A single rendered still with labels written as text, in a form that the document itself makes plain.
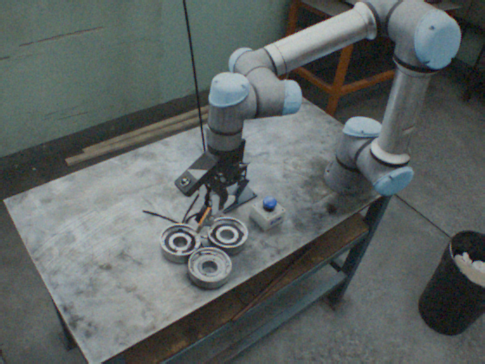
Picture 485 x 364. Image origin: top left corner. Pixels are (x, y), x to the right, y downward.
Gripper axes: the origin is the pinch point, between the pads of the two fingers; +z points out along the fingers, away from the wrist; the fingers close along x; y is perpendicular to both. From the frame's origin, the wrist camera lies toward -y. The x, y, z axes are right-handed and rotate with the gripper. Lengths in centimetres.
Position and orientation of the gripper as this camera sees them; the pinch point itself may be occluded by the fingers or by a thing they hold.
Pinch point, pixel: (209, 211)
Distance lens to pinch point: 107.0
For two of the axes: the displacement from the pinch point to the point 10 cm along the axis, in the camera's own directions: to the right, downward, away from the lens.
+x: -6.6, -5.6, 5.0
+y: 7.4, -3.9, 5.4
